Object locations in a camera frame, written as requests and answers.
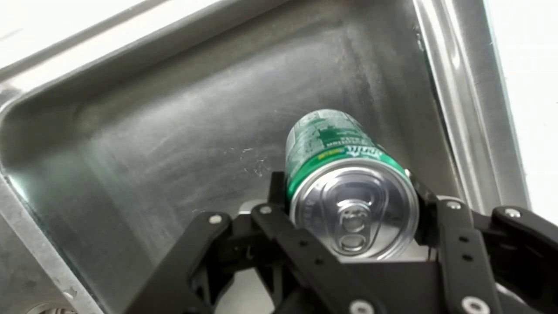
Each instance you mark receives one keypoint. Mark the stainless steel double sink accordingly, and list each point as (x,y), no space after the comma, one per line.
(174,144)

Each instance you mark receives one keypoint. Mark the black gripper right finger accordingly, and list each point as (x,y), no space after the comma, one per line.
(458,249)

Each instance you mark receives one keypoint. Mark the green soda can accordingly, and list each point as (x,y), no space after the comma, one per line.
(349,197)

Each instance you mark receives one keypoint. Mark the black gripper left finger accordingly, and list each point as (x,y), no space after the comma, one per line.
(289,237)

